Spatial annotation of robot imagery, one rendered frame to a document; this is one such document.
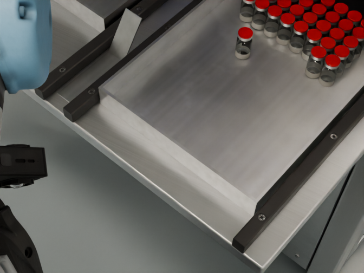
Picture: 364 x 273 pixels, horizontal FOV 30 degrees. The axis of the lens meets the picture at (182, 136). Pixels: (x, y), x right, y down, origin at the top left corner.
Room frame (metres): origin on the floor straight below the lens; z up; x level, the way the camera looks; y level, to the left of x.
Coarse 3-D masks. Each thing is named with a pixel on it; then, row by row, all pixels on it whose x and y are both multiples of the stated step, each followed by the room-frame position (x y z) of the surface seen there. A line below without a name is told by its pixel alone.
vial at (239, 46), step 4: (240, 40) 0.64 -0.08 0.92; (244, 40) 0.63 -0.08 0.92; (248, 40) 0.63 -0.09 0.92; (236, 44) 0.64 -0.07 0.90; (240, 44) 0.63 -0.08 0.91; (244, 44) 0.63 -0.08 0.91; (248, 44) 0.63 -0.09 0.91; (236, 48) 0.64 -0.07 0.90; (240, 48) 0.63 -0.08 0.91; (244, 48) 0.63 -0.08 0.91; (248, 48) 0.63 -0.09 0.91; (236, 52) 0.64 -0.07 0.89; (240, 52) 0.63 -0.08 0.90; (244, 52) 0.63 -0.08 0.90; (248, 52) 0.63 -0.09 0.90; (236, 56) 0.64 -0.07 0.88; (240, 56) 0.63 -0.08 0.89; (244, 56) 0.63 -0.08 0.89; (248, 56) 0.64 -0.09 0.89
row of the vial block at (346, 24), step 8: (296, 0) 0.71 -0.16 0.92; (304, 0) 0.71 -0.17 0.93; (312, 0) 0.71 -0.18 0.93; (304, 8) 0.70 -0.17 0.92; (312, 8) 0.69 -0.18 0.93; (320, 8) 0.70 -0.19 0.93; (320, 16) 0.68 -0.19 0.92; (328, 16) 0.68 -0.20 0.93; (336, 16) 0.68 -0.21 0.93; (336, 24) 0.68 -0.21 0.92; (344, 24) 0.67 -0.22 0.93; (352, 24) 0.67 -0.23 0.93; (344, 32) 0.66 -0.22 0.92; (352, 32) 0.65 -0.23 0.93; (360, 32) 0.65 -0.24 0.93; (360, 40) 0.64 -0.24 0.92; (360, 48) 0.64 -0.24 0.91
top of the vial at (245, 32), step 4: (240, 28) 0.65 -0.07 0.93; (244, 28) 0.65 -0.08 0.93; (248, 28) 0.65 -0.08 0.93; (240, 32) 0.64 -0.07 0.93; (244, 32) 0.64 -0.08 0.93; (248, 32) 0.64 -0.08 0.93; (252, 32) 0.64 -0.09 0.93; (240, 36) 0.64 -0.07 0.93; (244, 36) 0.63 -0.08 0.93; (248, 36) 0.64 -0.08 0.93
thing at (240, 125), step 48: (240, 0) 0.75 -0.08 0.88; (192, 48) 0.65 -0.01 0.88; (288, 48) 0.66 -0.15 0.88; (144, 96) 0.56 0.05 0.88; (192, 96) 0.56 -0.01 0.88; (240, 96) 0.57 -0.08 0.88; (288, 96) 0.57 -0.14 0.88; (336, 96) 0.57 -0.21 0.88; (192, 144) 0.48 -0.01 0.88; (240, 144) 0.49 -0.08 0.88; (288, 144) 0.49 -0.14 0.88; (240, 192) 0.40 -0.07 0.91
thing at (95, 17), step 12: (60, 0) 0.73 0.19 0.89; (72, 0) 0.71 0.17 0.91; (84, 0) 0.74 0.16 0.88; (96, 0) 0.74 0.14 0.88; (108, 0) 0.74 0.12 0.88; (120, 0) 0.74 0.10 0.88; (132, 0) 0.71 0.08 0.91; (72, 12) 0.71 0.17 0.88; (84, 12) 0.69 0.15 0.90; (96, 12) 0.68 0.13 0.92; (108, 12) 0.68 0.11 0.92; (120, 12) 0.69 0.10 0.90; (96, 24) 0.68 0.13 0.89; (108, 24) 0.67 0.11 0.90
